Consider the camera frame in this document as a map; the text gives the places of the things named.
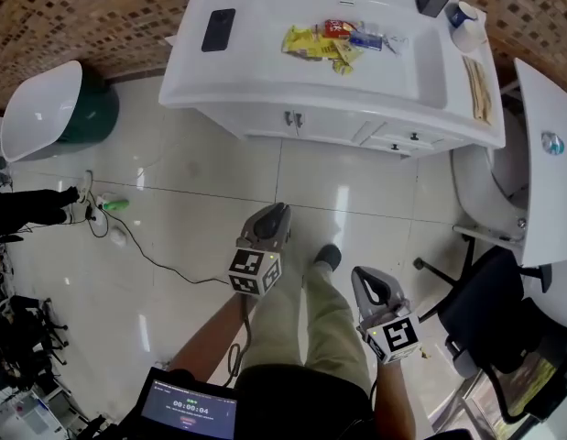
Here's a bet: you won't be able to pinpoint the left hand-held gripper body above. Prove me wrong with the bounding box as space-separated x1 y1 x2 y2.
226 211 293 298

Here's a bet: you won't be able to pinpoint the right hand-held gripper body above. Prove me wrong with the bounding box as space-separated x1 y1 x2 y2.
355 302 422 365

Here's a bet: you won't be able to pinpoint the white cabinet door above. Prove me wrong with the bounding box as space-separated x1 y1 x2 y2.
293 110 374 146
244 105 295 139

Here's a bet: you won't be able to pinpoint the person's left forearm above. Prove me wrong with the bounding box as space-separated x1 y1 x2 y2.
166 291 261 387

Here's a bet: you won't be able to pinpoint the person's right forearm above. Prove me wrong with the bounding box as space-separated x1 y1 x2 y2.
372 357 420 435

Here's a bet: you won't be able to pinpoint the white sink cabinet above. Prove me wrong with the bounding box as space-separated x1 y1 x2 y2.
221 101 472 160

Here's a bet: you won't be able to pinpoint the white cabinet drawer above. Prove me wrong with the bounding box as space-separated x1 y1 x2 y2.
359 134 433 156
378 122 453 146

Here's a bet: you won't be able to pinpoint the white sink basin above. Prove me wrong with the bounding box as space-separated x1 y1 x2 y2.
158 0 507 150

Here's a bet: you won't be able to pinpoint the person's grey shoe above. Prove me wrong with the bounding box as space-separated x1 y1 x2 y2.
312 244 343 273

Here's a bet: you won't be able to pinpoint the person's khaki trousers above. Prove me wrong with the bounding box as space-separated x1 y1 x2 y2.
239 261 372 387

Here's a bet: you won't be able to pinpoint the black office chair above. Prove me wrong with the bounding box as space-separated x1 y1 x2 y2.
412 235 567 426

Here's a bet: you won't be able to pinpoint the person's black shirt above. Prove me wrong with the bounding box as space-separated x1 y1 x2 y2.
234 363 378 440

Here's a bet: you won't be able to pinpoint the black chest-mounted screen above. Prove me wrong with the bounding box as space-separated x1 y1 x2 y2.
135 367 239 440

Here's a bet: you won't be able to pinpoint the white power strip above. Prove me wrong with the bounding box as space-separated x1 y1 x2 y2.
87 192 111 225

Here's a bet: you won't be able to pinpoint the small yellow snack packet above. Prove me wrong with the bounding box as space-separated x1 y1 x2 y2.
331 38 365 76

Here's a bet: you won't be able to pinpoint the large yellow snack packet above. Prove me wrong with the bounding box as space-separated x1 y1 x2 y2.
281 24 340 61

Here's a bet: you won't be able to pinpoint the black smartphone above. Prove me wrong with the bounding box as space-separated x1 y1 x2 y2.
201 8 237 53

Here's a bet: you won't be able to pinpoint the green round bin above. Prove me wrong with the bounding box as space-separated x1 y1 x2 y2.
57 76 121 146

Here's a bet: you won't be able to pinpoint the blue snack packet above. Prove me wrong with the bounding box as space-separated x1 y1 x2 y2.
348 31 384 52

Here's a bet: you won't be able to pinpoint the red snack packet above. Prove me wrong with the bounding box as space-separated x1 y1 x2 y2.
322 18 354 40

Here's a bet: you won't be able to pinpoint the clear plastic wrapper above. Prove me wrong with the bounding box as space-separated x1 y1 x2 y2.
381 34 410 57

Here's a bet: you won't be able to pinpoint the wooden sticks bundle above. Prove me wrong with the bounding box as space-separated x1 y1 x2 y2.
461 55 495 124

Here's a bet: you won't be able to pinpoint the clear bottle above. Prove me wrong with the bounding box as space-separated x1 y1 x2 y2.
540 131 565 157

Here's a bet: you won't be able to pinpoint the plain white cup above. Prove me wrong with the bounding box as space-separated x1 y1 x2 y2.
451 17 489 55

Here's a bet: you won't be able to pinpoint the white equipment boxes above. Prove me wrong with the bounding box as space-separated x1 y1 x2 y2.
0 373 90 440

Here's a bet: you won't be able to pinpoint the blue and white paper cup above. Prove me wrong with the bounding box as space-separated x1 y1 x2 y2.
444 1 481 29

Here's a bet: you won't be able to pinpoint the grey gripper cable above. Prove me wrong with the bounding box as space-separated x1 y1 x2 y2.
226 293 253 384

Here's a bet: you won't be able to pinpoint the black floor cable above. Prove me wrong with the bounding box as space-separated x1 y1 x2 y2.
84 198 232 288

